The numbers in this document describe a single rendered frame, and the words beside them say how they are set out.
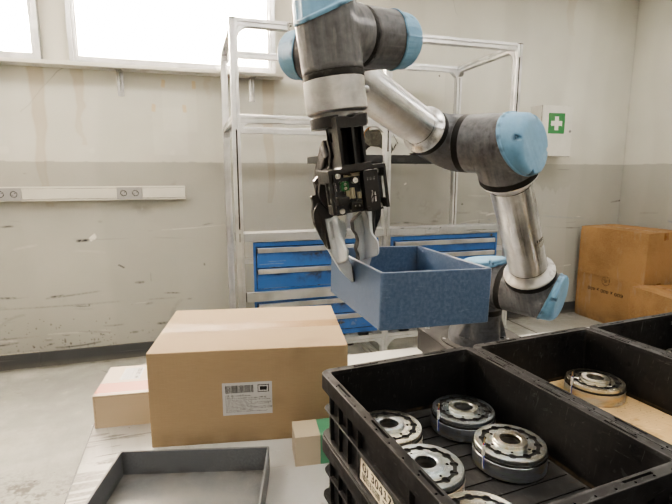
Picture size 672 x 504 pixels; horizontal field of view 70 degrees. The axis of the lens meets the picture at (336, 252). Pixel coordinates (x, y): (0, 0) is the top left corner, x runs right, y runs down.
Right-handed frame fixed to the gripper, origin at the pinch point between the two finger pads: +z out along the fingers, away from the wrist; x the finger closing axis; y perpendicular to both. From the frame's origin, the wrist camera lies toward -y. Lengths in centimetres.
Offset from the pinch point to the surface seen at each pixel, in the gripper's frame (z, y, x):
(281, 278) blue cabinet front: 47, -195, 13
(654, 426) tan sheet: 36, 3, 48
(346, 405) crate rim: 19.4, -0.1, -3.6
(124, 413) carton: 33, -45, -43
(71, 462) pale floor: 100, -153, -96
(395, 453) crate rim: 18.9, 13.7, -1.6
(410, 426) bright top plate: 26.9, -2.4, 6.5
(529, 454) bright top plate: 28.7, 8.8, 19.4
